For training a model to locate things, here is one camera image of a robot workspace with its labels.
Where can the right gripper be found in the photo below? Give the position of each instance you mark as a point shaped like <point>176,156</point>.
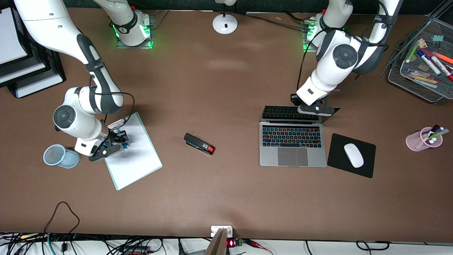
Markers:
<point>114,136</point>

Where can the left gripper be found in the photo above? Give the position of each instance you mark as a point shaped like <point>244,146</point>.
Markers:
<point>294,99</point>

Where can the silver laptop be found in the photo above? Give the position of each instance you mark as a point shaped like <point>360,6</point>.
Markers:
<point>292,156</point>

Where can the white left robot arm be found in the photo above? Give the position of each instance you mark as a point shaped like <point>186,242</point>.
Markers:
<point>345,56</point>

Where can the green marker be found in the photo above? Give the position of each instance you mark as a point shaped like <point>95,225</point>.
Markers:
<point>412,52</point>

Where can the white marker blue cap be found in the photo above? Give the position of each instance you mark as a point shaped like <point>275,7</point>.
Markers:
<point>430,63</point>

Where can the black capped marker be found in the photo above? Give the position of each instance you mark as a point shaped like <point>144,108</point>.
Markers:
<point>435,127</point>

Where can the purple marker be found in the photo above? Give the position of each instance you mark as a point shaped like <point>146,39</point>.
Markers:
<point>440,130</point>

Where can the white marker red cap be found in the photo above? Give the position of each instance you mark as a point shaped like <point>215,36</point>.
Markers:
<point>440,67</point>

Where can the white paper sheet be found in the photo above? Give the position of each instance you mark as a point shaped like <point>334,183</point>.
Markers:
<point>134,159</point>

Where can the teal clipboard with metal clip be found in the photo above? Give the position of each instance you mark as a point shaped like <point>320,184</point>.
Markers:
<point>117,187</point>

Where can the light blue mesh pen cup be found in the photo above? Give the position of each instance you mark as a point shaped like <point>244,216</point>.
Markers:
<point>69,159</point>

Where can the black mouse pad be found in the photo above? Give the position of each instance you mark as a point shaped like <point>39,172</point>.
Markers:
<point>336,159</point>

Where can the white computer mouse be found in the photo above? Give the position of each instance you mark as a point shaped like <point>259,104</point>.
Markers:
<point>354,156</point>

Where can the black stapler with red end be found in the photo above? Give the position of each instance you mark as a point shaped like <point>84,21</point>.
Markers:
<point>196,142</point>

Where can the metal mesh desk organizer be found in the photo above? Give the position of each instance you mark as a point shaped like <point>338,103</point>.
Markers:
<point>398,79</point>

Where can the black stacked letter tray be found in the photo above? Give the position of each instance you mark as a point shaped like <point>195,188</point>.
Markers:
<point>56,71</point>

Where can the pink mesh pen cup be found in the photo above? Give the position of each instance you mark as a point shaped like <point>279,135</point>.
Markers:
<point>414,141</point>

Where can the white lamp base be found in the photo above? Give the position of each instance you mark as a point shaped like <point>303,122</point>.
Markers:
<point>225,24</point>

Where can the yellow highlighter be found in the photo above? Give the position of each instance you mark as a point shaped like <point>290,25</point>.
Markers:
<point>423,78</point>

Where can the wooden clip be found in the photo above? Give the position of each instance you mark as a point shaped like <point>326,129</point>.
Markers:
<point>422,43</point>

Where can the small white box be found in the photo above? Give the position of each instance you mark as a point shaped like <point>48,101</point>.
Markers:
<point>216,230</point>

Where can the green highlighter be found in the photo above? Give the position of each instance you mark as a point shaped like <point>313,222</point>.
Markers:
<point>442,132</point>

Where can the orange highlighter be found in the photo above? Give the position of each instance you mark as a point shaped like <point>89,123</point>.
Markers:
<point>446,57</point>

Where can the teal sticky note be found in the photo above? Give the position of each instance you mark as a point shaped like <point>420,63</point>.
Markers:
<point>438,38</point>

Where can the red LED display module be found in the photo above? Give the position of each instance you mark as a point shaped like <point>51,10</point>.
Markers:
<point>231,243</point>

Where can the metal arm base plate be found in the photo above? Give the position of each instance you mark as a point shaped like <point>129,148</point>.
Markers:
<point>134,46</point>
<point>306,47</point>

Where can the wooden post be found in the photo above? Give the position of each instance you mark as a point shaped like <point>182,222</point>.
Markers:
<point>216,246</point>

